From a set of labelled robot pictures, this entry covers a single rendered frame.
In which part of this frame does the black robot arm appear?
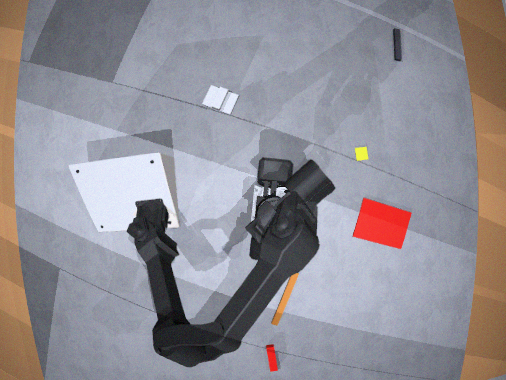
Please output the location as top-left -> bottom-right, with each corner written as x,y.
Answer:
126,160 -> 335,368

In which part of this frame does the orange flat bar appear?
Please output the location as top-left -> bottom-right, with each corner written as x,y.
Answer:
271,272 -> 299,325

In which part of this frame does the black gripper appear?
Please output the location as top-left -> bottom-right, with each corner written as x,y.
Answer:
249,157 -> 294,260

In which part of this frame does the dark grey narrow bar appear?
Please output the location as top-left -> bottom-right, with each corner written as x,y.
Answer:
393,28 -> 402,61

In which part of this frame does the red rectangular bar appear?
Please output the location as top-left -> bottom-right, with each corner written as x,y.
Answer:
266,344 -> 278,372

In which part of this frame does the red flat rectangular plate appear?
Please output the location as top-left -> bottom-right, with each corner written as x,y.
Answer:
353,198 -> 412,249

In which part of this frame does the yellow flat square plate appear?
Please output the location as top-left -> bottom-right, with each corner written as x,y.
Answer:
355,147 -> 368,161

